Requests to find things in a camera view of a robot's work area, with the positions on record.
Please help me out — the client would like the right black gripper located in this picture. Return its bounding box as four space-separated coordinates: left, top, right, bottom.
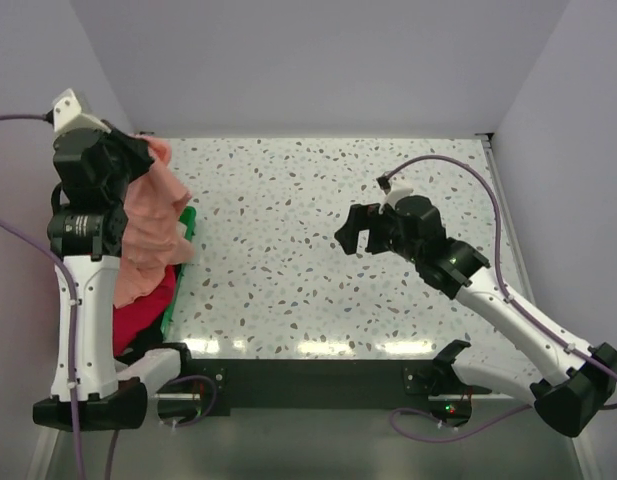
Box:
334 203 422 264

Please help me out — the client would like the salmon pink t shirt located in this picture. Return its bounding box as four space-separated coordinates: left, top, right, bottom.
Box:
113 135 195 308

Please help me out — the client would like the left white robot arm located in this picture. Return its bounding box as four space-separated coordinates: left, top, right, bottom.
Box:
32 126 195 433

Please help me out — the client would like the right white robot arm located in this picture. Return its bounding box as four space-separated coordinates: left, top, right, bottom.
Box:
335 195 617 438

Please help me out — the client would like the green plastic basket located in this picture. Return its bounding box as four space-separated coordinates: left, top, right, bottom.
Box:
158 205 198 346

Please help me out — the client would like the red t shirt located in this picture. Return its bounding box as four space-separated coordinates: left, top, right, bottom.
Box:
112 266 176 357

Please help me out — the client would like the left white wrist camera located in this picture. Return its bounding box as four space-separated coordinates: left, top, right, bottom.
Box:
51 88 111 137

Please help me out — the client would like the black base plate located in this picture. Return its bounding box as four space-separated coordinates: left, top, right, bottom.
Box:
157 359 488 422

